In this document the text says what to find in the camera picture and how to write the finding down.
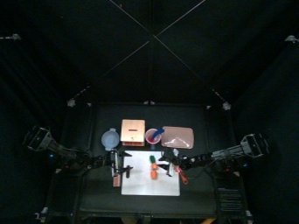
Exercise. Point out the wooden drawer with reddish front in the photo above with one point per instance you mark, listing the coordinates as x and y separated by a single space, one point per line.
133 143

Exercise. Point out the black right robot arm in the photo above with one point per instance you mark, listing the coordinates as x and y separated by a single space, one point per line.
234 150

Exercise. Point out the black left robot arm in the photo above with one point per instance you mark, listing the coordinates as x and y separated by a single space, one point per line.
58 148

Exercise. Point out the orange toy carrot piece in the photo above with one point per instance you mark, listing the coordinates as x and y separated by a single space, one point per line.
154 166
154 175

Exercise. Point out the green toy carrot top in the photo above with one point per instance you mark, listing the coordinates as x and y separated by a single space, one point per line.
153 159

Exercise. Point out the pink rectangular block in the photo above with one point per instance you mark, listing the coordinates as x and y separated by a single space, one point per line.
117 181

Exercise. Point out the light blue bowl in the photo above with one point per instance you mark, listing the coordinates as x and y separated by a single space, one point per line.
110 140

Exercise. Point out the red toy knife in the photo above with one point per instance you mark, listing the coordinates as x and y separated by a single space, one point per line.
184 178

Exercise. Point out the pink rectangular tray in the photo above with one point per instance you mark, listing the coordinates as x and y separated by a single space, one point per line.
180 137

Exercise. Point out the blue toy spoon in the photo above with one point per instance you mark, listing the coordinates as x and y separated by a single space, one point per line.
158 133

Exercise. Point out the white cutting board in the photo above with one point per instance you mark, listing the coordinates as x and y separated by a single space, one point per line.
148 186

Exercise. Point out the white text label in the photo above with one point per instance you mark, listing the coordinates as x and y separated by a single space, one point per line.
230 199

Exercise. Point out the yellow object under table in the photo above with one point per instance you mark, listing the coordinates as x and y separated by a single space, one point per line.
209 221

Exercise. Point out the silver frame middle bracket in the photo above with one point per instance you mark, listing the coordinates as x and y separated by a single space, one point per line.
149 102

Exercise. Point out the silver frame corner bracket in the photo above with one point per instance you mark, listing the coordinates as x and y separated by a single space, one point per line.
71 102
226 106

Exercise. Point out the silver table corner bracket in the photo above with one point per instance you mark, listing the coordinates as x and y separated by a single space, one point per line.
248 216
41 214

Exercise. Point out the silver frame clamp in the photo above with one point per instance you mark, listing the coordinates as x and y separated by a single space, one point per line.
292 38

